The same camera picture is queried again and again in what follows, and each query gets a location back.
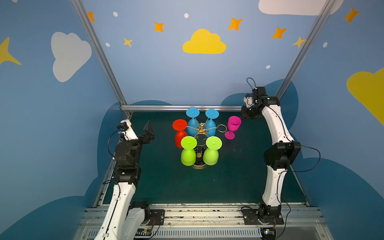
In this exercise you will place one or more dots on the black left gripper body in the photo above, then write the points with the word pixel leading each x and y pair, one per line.
pixel 147 134

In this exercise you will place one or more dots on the green wine glass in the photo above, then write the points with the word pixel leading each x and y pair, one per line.
pixel 188 155
pixel 211 154

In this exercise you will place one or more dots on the magenta plastic wine glass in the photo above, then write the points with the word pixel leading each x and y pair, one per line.
pixel 234 123

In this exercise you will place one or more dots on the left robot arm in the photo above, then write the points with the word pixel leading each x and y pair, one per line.
pixel 124 218

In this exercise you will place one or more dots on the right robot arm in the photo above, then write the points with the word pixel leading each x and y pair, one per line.
pixel 279 156

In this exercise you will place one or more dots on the red plastic wine glass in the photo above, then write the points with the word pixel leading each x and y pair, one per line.
pixel 180 126

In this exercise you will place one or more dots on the blue wine glass left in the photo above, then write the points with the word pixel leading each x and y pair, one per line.
pixel 192 123

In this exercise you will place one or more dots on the blue wine glass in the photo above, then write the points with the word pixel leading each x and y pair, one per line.
pixel 211 114
pixel 192 123

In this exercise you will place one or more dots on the blue wine glass right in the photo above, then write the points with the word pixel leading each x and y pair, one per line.
pixel 211 114

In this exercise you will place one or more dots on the left green circuit board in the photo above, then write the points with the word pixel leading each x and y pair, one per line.
pixel 146 232

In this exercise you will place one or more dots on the green circuit board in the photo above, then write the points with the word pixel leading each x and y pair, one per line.
pixel 146 232
pixel 268 234

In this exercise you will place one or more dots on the right green circuit board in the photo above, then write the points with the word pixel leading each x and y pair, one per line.
pixel 268 234

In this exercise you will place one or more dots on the aluminium frame back rail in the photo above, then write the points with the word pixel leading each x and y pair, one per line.
pixel 178 108

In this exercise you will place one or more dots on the gold wire glass rack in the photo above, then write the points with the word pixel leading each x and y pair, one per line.
pixel 201 138

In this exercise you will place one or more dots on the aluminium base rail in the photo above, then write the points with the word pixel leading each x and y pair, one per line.
pixel 216 222

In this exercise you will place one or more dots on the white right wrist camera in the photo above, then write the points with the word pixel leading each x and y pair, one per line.
pixel 249 100

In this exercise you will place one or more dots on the aluminium frame left post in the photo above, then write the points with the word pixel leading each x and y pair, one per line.
pixel 88 26

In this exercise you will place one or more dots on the aluminium frame post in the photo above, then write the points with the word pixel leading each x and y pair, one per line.
pixel 88 26
pixel 305 48

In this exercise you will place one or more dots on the aluminium frame right post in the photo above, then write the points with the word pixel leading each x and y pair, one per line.
pixel 305 48

